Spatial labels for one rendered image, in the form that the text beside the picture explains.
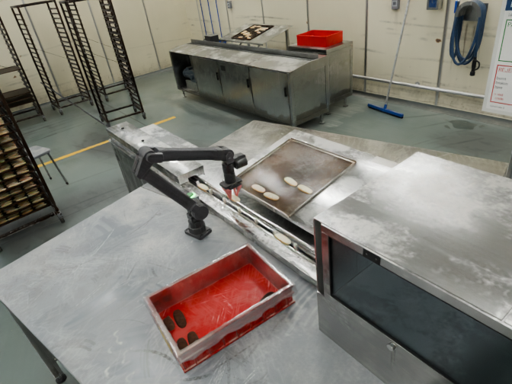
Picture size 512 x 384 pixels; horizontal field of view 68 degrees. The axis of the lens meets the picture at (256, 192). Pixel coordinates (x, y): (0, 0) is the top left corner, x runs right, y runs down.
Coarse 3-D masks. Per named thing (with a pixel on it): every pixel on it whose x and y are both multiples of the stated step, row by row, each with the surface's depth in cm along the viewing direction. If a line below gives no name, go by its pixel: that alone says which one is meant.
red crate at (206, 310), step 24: (216, 288) 155; (240, 288) 153; (264, 288) 152; (168, 312) 147; (192, 312) 146; (216, 312) 144; (240, 312) 143; (264, 312) 136; (240, 336) 133; (192, 360) 125
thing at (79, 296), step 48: (144, 192) 232; (96, 240) 195; (144, 240) 190; (192, 240) 185; (240, 240) 180; (0, 288) 173; (48, 288) 169; (96, 288) 165; (144, 288) 161; (48, 336) 146; (96, 336) 143; (144, 336) 140; (288, 336) 132
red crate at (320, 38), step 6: (312, 30) 524; (318, 30) 518; (324, 30) 511; (330, 30) 504; (336, 30) 497; (342, 30) 491; (300, 36) 501; (306, 36) 493; (312, 36) 486; (318, 36) 522; (324, 36) 515; (330, 36) 477; (336, 36) 485; (342, 36) 493; (300, 42) 506; (306, 42) 498; (312, 42) 491; (318, 42) 484; (324, 42) 478; (330, 42) 481; (336, 42) 489
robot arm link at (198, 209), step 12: (144, 156) 155; (132, 168) 161; (144, 168) 157; (144, 180) 160; (156, 180) 163; (168, 192) 169; (180, 192) 172; (180, 204) 176; (192, 204) 178; (204, 216) 182
